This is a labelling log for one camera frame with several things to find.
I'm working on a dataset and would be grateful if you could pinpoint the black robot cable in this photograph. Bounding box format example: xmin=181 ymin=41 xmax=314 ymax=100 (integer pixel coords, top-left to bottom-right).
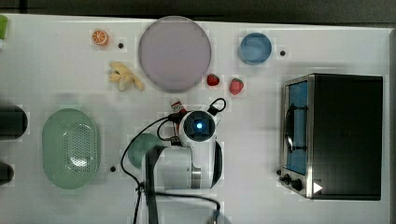
xmin=120 ymin=97 xmax=227 ymax=224

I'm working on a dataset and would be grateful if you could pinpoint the black round pan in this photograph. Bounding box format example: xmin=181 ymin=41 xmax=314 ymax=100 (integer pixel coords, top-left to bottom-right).
xmin=0 ymin=162 xmax=14 ymax=185
xmin=0 ymin=105 xmax=28 ymax=140

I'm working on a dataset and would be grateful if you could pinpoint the pink red strawberry toy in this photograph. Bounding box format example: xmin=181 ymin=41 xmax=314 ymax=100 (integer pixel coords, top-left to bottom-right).
xmin=229 ymin=77 xmax=244 ymax=95

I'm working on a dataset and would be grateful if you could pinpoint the lilac round plate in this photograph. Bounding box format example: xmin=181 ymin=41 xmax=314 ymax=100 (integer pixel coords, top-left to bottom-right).
xmin=138 ymin=16 xmax=212 ymax=92

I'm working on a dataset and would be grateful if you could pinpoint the yellow plush banana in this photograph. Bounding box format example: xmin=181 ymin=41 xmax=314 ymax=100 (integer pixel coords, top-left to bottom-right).
xmin=108 ymin=62 xmax=145 ymax=91

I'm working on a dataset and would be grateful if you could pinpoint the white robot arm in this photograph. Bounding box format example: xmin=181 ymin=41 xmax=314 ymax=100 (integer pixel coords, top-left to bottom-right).
xmin=143 ymin=109 xmax=222 ymax=224

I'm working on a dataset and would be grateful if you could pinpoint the orange slice toy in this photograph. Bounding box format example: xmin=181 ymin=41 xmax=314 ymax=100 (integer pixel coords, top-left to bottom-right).
xmin=92 ymin=30 xmax=109 ymax=46

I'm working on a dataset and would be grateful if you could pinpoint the silver black toaster oven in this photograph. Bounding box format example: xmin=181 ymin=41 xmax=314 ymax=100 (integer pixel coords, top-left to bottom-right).
xmin=276 ymin=74 xmax=383 ymax=201

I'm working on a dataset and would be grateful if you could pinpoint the red plush ketchup bottle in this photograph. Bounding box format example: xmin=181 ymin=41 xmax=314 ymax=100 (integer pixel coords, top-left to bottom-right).
xmin=169 ymin=97 xmax=187 ymax=114

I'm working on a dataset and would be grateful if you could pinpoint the dark red strawberry toy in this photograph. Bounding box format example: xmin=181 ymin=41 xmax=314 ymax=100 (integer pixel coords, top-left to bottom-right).
xmin=206 ymin=74 xmax=219 ymax=86

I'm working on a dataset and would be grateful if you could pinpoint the green oval strainer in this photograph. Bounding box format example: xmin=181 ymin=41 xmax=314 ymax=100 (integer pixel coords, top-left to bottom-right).
xmin=42 ymin=108 xmax=100 ymax=189

